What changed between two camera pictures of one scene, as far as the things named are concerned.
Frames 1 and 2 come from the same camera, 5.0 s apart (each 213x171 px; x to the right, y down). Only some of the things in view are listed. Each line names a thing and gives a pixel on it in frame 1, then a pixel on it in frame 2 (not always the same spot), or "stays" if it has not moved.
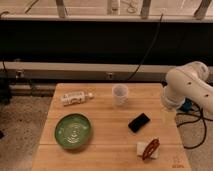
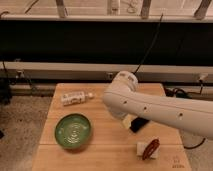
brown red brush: [151, 149] stays
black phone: [138, 123] stays
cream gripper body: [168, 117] to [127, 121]
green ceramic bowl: [73, 131] stays
